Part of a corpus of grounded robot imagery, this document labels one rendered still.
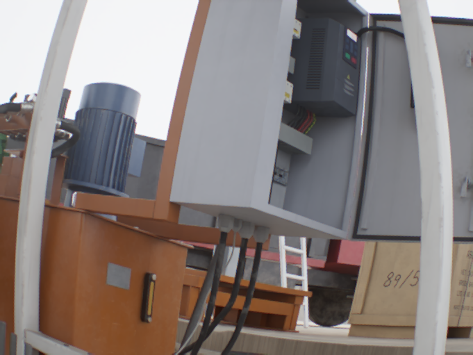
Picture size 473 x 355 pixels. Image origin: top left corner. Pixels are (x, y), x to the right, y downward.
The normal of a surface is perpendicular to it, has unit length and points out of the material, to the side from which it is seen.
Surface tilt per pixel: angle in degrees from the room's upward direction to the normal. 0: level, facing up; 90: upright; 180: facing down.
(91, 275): 90
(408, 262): 90
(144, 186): 90
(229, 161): 90
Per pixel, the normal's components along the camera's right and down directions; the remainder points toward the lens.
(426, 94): -0.56, -0.18
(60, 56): 0.81, 0.05
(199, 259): 0.37, -0.11
